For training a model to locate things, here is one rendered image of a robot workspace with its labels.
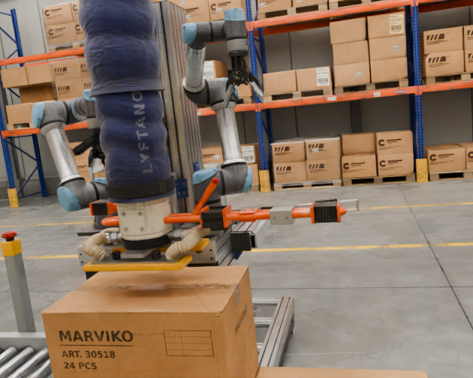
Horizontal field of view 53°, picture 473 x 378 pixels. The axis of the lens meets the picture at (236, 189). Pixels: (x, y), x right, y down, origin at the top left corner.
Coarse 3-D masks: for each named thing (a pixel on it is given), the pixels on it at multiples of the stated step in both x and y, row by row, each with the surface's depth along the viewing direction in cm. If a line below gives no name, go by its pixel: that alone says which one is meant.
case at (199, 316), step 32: (96, 288) 169; (128, 288) 166; (160, 288) 162; (192, 288) 159; (224, 288) 156; (64, 320) 151; (96, 320) 148; (128, 320) 146; (160, 320) 144; (192, 320) 141; (224, 320) 140; (64, 352) 153; (96, 352) 150; (128, 352) 148; (160, 352) 146; (192, 352) 143; (224, 352) 141; (256, 352) 180
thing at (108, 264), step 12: (120, 252) 155; (156, 252) 150; (96, 264) 153; (108, 264) 152; (120, 264) 151; (132, 264) 149; (144, 264) 148; (156, 264) 147; (168, 264) 146; (180, 264) 145
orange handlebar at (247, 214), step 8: (248, 208) 154; (256, 208) 152; (296, 208) 149; (304, 208) 148; (344, 208) 143; (176, 216) 155; (184, 216) 154; (192, 216) 154; (232, 216) 150; (240, 216) 149; (248, 216) 148; (256, 216) 148; (264, 216) 147; (296, 216) 145; (304, 216) 144; (104, 224) 161; (112, 224) 161
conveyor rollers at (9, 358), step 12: (12, 348) 219; (0, 360) 210; (12, 360) 207; (24, 360) 211; (36, 360) 206; (48, 360) 204; (0, 372) 198; (12, 372) 204; (24, 372) 198; (36, 372) 194; (48, 372) 198
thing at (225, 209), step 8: (208, 208) 158; (216, 208) 158; (224, 208) 150; (200, 216) 151; (208, 216) 150; (216, 216) 149; (224, 216) 149; (200, 224) 152; (208, 224) 150; (216, 224) 149; (224, 224) 150
